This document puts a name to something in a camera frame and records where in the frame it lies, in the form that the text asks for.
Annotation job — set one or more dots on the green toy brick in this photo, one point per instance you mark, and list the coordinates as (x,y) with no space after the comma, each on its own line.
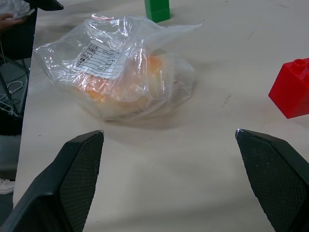
(157,10)

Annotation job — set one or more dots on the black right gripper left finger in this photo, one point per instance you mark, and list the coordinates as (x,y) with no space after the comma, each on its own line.
(55,188)

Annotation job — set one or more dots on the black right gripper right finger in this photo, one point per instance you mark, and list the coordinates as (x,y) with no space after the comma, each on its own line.
(277,183)

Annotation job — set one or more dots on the light grey garment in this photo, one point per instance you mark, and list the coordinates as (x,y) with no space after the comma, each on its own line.
(12,6)

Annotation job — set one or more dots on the red toy brick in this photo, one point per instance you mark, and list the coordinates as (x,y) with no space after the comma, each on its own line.
(290,91)

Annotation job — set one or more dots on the bystander bare hand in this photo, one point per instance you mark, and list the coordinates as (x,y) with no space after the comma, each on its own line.
(8,20)

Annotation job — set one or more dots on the smartphone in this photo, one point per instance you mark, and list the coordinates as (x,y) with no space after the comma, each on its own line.
(26,14)

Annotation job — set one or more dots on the clear plastic bag orange contents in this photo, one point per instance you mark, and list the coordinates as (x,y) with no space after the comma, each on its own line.
(116,79)

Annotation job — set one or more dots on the white shoe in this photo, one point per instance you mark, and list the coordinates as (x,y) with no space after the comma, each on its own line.
(6,186)

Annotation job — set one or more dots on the black angular panel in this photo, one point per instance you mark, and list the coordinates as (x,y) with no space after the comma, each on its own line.
(49,4)

